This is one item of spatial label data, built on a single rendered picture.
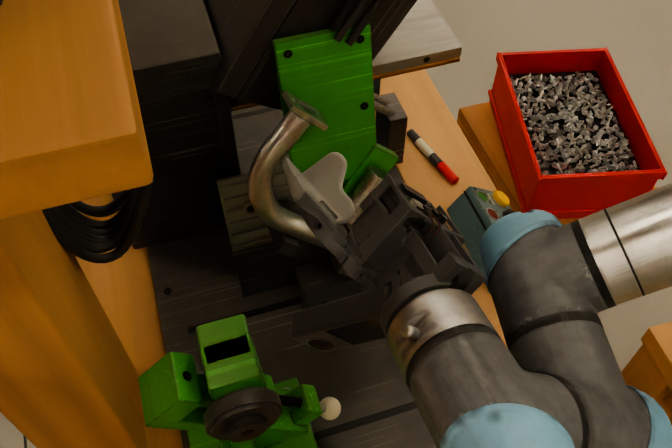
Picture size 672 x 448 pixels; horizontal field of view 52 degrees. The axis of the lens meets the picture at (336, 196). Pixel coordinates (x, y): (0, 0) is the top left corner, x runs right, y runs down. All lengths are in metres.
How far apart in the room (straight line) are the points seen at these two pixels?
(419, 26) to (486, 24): 1.92
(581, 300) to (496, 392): 0.14
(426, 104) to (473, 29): 1.68
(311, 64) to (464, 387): 0.47
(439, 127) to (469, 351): 0.79
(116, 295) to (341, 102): 0.46
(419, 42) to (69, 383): 0.64
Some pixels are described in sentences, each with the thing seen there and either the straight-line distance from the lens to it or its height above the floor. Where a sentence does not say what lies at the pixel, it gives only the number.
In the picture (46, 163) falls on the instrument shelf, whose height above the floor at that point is 1.53.
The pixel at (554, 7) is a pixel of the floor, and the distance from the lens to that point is 3.13.
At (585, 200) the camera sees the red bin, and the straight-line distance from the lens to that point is 1.25.
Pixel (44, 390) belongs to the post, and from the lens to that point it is 0.73.
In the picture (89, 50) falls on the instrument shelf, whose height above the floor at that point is 1.54.
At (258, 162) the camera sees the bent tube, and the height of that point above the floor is 1.15.
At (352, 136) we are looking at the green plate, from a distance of 0.88.
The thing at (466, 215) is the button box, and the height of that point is 0.93.
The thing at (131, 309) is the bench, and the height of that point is 0.88.
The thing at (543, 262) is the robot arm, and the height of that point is 1.31.
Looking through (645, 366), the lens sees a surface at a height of 0.78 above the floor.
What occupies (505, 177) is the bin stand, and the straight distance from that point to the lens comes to 1.31.
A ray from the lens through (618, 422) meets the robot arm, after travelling 0.53.
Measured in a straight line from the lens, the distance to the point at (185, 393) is 0.70.
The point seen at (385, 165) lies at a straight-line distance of 0.92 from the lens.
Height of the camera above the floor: 1.77
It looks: 52 degrees down
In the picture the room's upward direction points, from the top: straight up
